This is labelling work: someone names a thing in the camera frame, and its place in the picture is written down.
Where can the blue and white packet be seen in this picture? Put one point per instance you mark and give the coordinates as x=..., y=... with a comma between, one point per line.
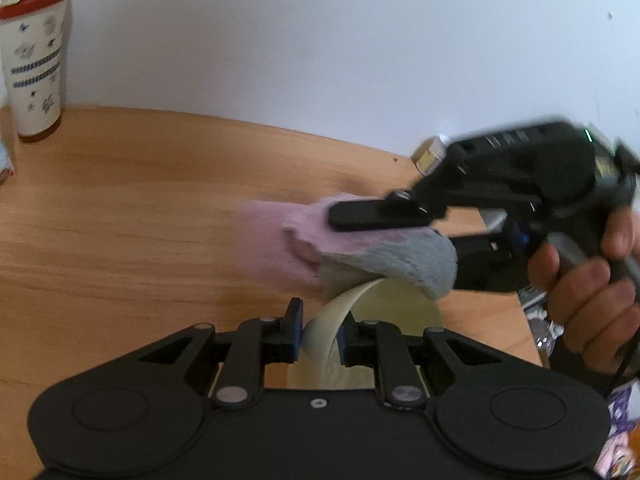
x=4, y=167

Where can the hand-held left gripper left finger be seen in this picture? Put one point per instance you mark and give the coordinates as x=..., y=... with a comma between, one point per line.
x=298, y=332

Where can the red lid patterned tumbler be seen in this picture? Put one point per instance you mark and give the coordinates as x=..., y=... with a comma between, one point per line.
x=35, y=60

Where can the pale yellow bowl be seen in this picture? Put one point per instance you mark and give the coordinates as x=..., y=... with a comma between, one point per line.
x=325, y=327

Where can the purple patterned cloth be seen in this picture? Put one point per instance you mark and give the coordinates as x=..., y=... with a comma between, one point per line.
x=622, y=435

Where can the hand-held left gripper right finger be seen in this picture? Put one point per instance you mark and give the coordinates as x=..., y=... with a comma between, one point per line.
x=344, y=346

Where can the clear plastic bottle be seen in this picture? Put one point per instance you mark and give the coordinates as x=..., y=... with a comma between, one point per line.
x=546, y=335

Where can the pink and grey cloth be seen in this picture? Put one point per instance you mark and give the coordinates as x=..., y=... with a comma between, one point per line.
x=360, y=250

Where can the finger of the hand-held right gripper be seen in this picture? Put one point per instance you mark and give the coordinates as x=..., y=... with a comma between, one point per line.
x=375, y=212

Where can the white pill bottle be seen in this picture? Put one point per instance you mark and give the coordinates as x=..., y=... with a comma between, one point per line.
x=429, y=156

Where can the person's right hand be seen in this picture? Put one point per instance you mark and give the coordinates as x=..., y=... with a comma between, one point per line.
x=590, y=310

